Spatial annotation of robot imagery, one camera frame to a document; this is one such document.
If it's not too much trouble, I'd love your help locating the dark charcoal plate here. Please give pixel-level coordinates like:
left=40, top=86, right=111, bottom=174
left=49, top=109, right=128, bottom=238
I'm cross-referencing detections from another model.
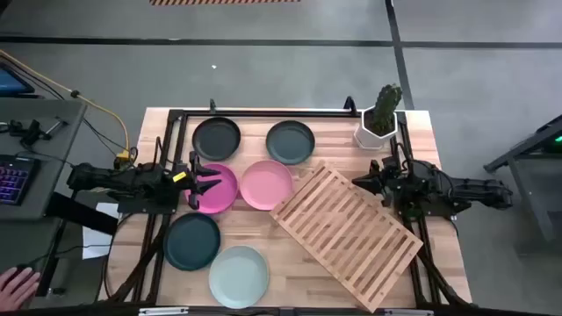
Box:
left=191, top=116, right=242, bottom=162

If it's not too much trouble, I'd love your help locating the yellow cable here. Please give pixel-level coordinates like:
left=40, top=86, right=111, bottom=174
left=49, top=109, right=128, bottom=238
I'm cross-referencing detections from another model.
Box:
left=0, top=48, right=133, bottom=161

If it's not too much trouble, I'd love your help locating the grey low side desk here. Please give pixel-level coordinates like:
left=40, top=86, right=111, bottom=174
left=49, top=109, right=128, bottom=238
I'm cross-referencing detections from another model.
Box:
left=0, top=215, right=71, bottom=311

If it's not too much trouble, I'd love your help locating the black metal table frame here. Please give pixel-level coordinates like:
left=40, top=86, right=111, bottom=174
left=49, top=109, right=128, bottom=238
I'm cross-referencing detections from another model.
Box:
left=94, top=97, right=473, bottom=316

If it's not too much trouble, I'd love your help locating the dark teal plate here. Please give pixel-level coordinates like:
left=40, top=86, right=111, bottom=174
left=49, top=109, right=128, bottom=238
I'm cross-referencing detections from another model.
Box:
left=162, top=212, right=222, bottom=272

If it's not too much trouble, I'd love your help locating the wooden slatted shelf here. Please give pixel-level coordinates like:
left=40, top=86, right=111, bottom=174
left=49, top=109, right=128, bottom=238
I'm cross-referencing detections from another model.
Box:
left=269, top=160, right=425, bottom=313

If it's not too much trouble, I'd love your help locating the magenta plate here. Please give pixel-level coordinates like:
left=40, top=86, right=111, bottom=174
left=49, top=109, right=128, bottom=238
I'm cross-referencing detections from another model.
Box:
left=184, top=162, right=240, bottom=215

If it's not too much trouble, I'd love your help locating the dark grey-green plate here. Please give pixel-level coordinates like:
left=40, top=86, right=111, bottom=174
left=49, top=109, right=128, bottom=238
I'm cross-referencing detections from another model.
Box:
left=265, top=119, right=316, bottom=166

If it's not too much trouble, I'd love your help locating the black flat bar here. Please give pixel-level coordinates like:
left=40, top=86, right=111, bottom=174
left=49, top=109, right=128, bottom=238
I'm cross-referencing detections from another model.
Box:
left=46, top=191, right=120, bottom=237

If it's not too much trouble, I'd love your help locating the dark grey equipment stand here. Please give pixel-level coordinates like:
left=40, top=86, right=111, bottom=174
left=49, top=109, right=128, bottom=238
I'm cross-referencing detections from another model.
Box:
left=482, top=114, right=562, bottom=242

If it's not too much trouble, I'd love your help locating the white paper sheet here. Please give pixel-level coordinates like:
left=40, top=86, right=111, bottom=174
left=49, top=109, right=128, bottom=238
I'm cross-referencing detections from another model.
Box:
left=82, top=202, right=120, bottom=260

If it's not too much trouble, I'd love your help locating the computer monitor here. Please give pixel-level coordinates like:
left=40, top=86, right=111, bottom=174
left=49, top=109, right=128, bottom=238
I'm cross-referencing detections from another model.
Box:
left=0, top=61, right=36, bottom=98

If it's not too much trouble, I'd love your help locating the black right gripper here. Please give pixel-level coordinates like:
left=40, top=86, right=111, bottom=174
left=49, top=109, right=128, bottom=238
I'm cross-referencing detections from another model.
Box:
left=351, top=158, right=407, bottom=208

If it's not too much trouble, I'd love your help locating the backlit computer keyboard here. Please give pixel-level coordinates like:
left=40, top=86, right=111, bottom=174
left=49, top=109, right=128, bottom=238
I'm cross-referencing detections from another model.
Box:
left=0, top=154, right=41, bottom=206

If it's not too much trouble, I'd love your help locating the pale mint plate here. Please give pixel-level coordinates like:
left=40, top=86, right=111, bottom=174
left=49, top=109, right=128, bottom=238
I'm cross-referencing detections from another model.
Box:
left=208, top=245, right=270, bottom=310

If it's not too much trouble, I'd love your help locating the light pink plate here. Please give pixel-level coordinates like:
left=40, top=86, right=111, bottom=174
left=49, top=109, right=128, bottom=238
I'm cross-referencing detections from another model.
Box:
left=240, top=159, right=294, bottom=212

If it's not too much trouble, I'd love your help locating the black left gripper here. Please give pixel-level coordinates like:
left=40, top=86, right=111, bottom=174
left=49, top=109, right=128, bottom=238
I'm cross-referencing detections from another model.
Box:
left=169, top=150, right=223, bottom=212

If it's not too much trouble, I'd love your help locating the black clamp mount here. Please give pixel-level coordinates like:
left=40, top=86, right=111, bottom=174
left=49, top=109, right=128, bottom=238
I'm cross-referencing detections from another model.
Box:
left=6, top=117, right=69, bottom=148

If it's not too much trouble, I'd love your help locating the silver bracket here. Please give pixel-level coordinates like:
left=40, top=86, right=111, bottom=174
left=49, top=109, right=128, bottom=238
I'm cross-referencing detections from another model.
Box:
left=383, top=308, right=435, bottom=316
left=138, top=306, right=191, bottom=316

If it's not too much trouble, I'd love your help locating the person's hand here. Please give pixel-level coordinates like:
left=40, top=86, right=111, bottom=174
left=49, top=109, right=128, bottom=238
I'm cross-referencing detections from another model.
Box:
left=0, top=266, right=42, bottom=312

